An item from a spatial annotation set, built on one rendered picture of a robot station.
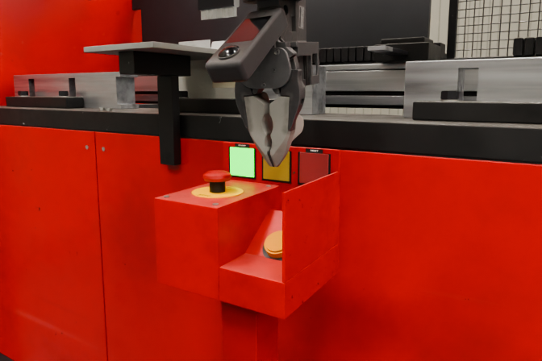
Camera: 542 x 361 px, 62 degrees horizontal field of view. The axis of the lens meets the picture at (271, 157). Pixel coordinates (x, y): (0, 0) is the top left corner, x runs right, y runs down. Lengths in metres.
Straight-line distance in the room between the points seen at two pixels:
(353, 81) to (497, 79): 0.43
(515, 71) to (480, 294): 0.33
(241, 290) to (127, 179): 0.55
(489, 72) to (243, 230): 0.45
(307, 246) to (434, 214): 0.21
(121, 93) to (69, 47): 0.60
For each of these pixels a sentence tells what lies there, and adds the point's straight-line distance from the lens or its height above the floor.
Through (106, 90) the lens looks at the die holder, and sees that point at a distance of 1.27.
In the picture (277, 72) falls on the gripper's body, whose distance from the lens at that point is 0.53.
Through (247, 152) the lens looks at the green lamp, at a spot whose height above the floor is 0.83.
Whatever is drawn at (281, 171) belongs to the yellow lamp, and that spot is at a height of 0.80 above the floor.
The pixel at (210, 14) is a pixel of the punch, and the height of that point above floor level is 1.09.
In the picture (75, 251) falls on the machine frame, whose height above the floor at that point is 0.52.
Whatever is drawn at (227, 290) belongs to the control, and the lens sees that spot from 0.58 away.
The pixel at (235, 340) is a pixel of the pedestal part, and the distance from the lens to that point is 0.68.
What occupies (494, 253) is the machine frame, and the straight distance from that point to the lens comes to 0.70.
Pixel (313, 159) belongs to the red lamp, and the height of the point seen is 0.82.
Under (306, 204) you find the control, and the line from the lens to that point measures 0.55.
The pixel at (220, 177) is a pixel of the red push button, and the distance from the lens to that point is 0.62.
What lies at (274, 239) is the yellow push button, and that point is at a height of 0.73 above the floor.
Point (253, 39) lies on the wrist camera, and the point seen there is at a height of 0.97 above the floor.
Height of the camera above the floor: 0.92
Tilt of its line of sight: 8 degrees down
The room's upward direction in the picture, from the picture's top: straight up
